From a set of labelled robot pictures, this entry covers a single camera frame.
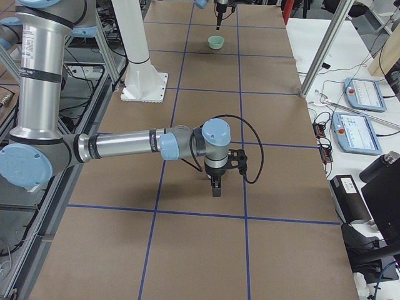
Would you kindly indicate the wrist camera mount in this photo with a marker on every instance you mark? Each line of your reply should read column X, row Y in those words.
column 237, row 159

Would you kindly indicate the near teach pendant tablet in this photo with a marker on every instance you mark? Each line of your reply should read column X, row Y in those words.
column 355, row 134

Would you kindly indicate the black power supply box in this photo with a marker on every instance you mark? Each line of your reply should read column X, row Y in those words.
column 348, row 201

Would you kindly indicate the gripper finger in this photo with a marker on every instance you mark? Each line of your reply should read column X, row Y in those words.
column 218, row 189
column 214, row 189
column 218, row 17

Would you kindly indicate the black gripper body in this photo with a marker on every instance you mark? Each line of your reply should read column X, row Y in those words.
column 213, row 172
column 220, row 7

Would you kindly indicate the teach pendant tablet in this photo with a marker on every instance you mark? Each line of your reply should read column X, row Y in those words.
column 355, row 134
column 364, row 94

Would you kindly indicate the light green ceramic bowl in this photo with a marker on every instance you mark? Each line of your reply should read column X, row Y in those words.
column 215, row 42

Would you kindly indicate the far teach pendant tablet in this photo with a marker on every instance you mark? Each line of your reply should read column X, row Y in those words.
column 364, row 94

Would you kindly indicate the white camera pole base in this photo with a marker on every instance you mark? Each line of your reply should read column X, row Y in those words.
column 142, row 82

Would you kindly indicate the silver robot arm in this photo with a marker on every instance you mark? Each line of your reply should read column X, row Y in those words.
column 221, row 7
column 37, row 151

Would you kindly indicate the aluminium frame post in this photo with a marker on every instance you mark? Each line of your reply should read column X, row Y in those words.
column 325, row 45

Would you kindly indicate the orange electronics board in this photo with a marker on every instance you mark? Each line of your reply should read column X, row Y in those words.
column 323, row 143

